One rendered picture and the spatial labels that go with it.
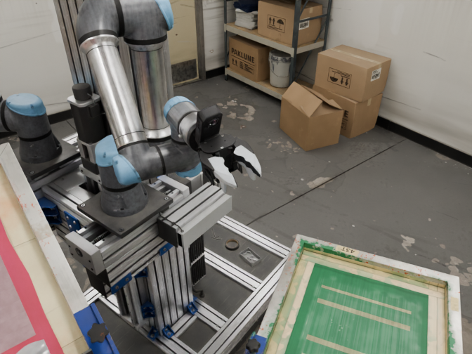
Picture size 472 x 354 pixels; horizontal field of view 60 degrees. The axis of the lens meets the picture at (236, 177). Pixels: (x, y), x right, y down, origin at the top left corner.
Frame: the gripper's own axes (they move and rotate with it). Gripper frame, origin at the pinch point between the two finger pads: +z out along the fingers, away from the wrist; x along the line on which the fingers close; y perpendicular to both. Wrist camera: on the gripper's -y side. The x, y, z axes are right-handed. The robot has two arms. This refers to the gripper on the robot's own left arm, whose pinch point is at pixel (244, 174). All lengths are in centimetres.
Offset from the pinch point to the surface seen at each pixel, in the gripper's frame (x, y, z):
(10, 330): 54, 31, -19
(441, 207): -209, 198, -91
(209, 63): -164, 173, -423
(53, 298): 44, 31, -22
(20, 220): 45, 20, -40
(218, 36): -183, 143, -425
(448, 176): -249, 204, -117
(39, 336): 49, 34, -16
